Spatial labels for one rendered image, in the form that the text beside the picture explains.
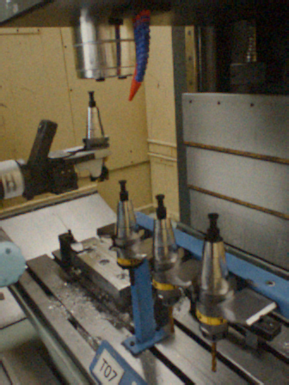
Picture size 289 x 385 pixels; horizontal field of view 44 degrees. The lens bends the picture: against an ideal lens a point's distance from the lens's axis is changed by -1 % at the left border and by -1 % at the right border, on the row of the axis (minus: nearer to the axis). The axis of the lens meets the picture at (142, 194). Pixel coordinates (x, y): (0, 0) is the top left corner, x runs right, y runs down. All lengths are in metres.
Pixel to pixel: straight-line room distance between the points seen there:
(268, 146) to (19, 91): 1.19
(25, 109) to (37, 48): 0.29
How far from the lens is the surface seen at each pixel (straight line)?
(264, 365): 0.89
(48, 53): 1.90
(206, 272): 0.51
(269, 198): 1.15
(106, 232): 0.72
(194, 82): 1.28
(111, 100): 2.04
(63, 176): 0.80
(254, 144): 1.13
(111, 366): 0.82
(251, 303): 0.51
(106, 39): 0.79
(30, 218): 1.90
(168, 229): 0.57
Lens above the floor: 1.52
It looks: 20 degrees down
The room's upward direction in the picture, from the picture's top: 4 degrees counter-clockwise
